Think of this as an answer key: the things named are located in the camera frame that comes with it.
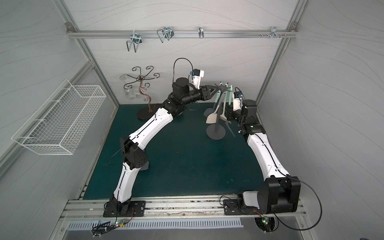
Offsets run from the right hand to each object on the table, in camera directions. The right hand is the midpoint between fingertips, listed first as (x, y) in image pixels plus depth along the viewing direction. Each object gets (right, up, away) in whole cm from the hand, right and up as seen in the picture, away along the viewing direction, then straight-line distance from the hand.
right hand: (230, 104), depth 79 cm
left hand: (-8, +7, -9) cm, 14 cm away
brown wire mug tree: (-58, -3, +35) cm, 68 cm away
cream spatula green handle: (-2, -6, +11) cm, 13 cm away
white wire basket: (-83, -11, -11) cm, 84 cm away
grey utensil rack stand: (-4, -17, +25) cm, 30 cm away
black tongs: (+1, -11, +16) cm, 19 cm away
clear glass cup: (-63, +8, +19) cm, 66 cm away
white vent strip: (-39, -58, -9) cm, 70 cm away
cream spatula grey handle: (-9, -8, +14) cm, 18 cm away
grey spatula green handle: (-10, -3, +16) cm, 19 cm away
